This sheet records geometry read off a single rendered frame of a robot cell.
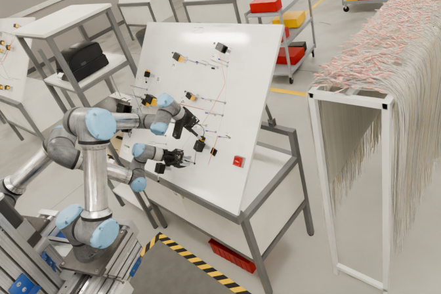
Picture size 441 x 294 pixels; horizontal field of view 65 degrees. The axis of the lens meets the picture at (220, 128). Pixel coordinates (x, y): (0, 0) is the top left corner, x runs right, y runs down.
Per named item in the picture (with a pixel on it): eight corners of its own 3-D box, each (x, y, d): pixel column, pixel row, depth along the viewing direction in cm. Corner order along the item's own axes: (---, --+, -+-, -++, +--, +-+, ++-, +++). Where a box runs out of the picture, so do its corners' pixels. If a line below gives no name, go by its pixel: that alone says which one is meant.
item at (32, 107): (54, 159, 459) (-26, 43, 368) (20, 140, 533) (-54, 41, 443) (98, 128, 498) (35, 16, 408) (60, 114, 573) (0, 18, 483)
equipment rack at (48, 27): (155, 230, 309) (42, 35, 208) (119, 205, 348) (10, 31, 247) (193, 192, 335) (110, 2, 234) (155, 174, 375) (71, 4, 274)
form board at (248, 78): (121, 156, 261) (119, 156, 260) (149, 22, 255) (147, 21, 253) (239, 215, 184) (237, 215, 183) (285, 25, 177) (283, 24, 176)
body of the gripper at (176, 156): (184, 163, 188) (164, 158, 182) (177, 167, 195) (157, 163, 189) (185, 149, 191) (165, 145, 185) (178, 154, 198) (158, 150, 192)
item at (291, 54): (293, 85, 449) (279, 2, 390) (259, 83, 479) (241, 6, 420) (321, 51, 508) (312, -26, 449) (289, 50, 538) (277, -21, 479)
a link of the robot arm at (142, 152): (129, 151, 185) (135, 138, 182) (148, 155, 190) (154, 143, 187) (131, 159, 178) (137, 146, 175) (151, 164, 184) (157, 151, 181)
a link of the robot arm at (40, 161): (-19, 205, 166) (58, 132, 158) (-10, 186, 178) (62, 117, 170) (4, 216, 172) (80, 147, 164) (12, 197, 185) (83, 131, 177)
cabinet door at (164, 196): (192, 224, 248) (174, 186, 227) (147, 198, 284) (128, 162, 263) (194, 222, 250) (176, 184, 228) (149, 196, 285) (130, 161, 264)
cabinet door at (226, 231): (252, 260, 212) (237, 218, 191) (192, 225, 248) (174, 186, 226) (254, 257, 213) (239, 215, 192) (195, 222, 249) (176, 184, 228)
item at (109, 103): (100, 133, 257) (96, 126, 253) (79, 123, 280) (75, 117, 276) (134, 109, 274) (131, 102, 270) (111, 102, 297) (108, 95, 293)
